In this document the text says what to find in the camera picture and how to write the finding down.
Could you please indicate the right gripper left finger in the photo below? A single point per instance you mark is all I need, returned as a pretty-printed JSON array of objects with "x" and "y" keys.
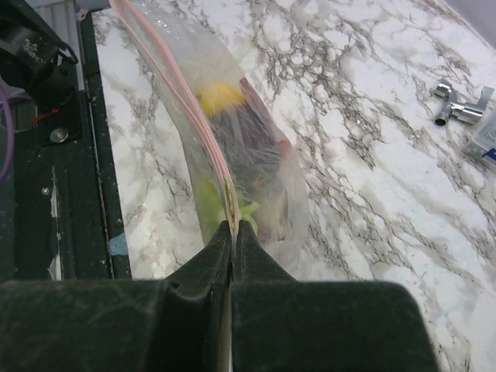
[{"x": 178, "y": 323}]

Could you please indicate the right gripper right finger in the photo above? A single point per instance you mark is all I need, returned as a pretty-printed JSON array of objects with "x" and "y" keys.
[{"x": 281, "y": 324}]

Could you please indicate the clear zip top bag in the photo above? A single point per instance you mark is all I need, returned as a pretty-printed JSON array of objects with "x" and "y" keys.
[{"x": 194, "y": 145}]

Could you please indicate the green fake lettuce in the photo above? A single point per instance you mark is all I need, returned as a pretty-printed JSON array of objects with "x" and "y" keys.
[{"x": 211, "y": 212}]

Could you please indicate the red fake tomato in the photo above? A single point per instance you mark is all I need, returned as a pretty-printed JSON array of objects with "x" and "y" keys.
[{"x": 284, "y": 146}]

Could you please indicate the dark purple fake eggplant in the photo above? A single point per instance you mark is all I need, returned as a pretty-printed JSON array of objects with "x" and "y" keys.
[{"x": 246, "y": 137}]

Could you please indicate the yellow fake food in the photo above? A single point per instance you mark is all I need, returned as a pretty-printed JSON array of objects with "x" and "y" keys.
[{"x": 217, "y": 97}]

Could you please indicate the blue tape piece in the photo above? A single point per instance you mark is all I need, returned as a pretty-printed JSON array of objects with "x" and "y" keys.
[{"x": 117, "y": 246}]

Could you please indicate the clear plastic screw box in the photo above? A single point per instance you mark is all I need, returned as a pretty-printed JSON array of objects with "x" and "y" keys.
[{"x": 481, "y": 146}]

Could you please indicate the chrome metal faucet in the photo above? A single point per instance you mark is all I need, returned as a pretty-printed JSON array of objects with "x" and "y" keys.
[{"x": 452, "y": 108}]

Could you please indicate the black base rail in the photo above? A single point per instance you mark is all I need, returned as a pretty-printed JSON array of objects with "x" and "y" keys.
[{"x": 59, "y": 199}]

